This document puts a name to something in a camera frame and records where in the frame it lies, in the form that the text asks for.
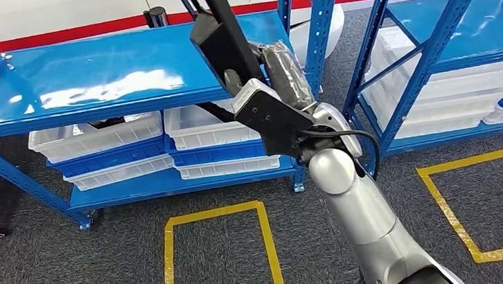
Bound long black plastic panel part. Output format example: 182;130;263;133
186;0;276;127

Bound white car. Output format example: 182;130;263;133
0;0;353;118

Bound yellow floor tape square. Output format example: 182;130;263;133
154;198;287;284

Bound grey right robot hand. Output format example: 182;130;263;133
222;37;320;120

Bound black curved part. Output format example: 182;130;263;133
87;116;127;131

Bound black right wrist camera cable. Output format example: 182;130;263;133
299;121;384;188

